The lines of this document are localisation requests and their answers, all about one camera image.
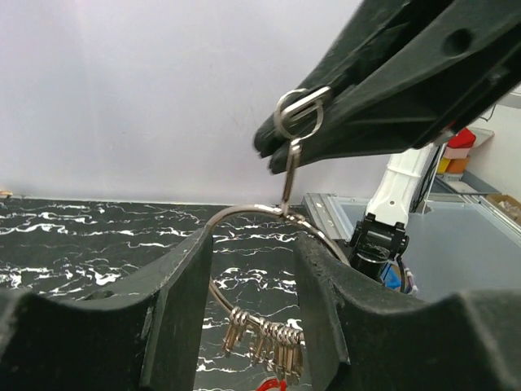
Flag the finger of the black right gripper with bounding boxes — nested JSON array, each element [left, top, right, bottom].
[[294, 1, 520, 165], [252, 0, 457, 156]]

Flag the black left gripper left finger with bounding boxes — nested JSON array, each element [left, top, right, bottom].
[[1, 227, 213, 390]]

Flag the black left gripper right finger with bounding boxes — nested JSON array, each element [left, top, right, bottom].
[[293, 234, 520, 390]]

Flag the small silver split ring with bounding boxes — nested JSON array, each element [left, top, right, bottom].
[[274, 87, 326, 139]]

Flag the large silver keyring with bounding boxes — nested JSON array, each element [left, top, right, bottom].
[[207, 204, 348, 332]]

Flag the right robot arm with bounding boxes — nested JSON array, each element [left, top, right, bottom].
[[254, 1, 520, 278]]

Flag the stacked coloured bins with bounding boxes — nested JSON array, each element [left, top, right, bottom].
[[436, 127, 495, 174]]

